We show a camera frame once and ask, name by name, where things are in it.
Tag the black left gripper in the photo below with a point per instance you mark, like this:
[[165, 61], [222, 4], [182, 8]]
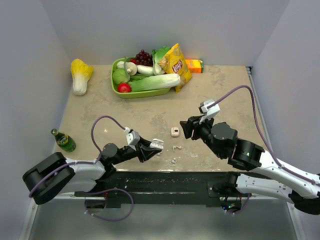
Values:
[[147, 152]]

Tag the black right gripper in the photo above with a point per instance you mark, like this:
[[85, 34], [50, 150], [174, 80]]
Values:
[[192, 123]]

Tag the white earbud charging case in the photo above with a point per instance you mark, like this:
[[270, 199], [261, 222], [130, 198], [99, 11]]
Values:
[[157, 144]]

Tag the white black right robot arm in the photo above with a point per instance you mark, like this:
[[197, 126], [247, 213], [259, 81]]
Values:
[[278, 179]]

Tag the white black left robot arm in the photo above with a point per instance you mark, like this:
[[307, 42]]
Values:
[[58, 174]]

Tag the beige closed earbud case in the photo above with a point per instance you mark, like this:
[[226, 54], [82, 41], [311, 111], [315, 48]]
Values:
[[175, 132]]

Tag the green plastic basket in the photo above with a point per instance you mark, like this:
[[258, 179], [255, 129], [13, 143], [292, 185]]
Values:
[[134, 95]]

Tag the long green white cabbage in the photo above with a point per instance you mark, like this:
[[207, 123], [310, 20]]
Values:
[[155, 82]]

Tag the orange juice carton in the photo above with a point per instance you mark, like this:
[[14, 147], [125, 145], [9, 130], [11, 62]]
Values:
[[195, 66]]

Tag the red apple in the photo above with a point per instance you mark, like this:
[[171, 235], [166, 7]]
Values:
[[124, 88]]

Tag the yellow Lays chip bag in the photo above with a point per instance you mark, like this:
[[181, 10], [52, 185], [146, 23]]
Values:
[[174, 62]]

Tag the round green cabbage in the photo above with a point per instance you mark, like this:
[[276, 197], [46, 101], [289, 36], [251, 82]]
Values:
[[120, 76]]

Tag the green glass bottle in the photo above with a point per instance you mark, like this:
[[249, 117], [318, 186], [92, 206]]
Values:
[[64, 141]]

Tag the white radish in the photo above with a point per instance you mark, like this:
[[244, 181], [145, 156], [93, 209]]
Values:
[[145, 70]]

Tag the beige mushroom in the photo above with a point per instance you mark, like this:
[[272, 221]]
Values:
[[130, 67]]

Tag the green leafy lettuce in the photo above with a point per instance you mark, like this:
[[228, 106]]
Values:
[[157, 55]]

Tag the dark red grapes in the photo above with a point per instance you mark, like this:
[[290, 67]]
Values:
[[142, 58]]

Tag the yellow napa cabbage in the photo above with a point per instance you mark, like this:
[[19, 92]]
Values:
[[81, 74]]

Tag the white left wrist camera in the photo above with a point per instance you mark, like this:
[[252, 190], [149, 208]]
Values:
[[132, 137]]

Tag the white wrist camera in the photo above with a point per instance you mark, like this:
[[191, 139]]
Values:
[[132, 137], [209, 109]]

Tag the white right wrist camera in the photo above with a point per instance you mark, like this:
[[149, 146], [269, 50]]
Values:
[[209, 109]]

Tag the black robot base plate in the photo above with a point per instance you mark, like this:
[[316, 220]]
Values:
[[167, 188]]

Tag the aluminium frame rail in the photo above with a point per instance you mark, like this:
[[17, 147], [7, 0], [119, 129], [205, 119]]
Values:
[[249, 72]]

